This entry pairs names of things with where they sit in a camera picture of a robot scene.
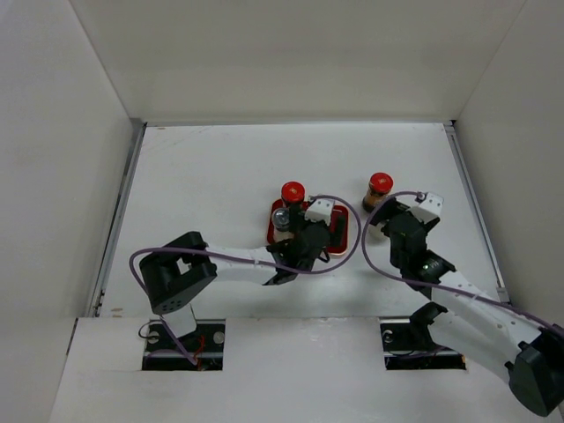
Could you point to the aluminium rail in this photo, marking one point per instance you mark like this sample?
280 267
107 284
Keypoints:
450 130
99 284

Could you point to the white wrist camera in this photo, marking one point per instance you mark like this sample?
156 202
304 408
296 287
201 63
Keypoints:
428 207
320 210

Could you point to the right aluminium rail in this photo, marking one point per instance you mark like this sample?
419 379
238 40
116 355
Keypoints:
450 130

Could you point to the dark sauce jar red lid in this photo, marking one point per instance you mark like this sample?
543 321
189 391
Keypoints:
292 195

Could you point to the clear bottle white contents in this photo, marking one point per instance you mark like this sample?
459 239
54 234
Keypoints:
280 220

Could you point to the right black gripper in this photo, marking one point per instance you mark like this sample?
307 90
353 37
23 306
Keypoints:
393 207

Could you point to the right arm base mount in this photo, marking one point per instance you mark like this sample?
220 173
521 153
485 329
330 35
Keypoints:
407 344

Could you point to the chili sauce jar red lid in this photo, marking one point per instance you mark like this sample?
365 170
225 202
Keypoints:
379 186

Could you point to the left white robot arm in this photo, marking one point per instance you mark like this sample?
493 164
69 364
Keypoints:
177 273

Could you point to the left aluminium rail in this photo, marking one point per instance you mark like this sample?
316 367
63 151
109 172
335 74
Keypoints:
99 284

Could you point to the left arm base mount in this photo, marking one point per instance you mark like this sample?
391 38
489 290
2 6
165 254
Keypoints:
205 346

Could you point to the red rectangular tray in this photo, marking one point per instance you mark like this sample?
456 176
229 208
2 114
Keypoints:
337 248

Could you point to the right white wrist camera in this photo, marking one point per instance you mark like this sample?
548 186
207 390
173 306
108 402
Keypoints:
428 207

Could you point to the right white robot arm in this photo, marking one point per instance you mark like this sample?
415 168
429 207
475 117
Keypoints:
523 350

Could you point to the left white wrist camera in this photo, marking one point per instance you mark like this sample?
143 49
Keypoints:
320 210

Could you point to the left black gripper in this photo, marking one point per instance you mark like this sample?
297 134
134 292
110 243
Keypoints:
299 222

